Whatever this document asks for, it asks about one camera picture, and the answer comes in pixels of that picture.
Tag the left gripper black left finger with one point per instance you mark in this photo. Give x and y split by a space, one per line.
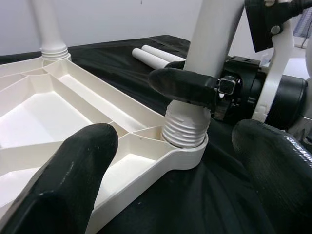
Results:
61 182

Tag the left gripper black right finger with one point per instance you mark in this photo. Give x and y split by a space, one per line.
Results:
280 182

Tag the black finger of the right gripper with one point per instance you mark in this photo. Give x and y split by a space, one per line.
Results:
178 65
182 85

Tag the black table cloth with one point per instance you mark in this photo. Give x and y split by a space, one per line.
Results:
170 195

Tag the white plastic children table top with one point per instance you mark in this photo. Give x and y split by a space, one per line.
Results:
73 97

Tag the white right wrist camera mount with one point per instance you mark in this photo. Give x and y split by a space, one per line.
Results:
280 61

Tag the white floor fan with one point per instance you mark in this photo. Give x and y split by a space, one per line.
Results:
303 26

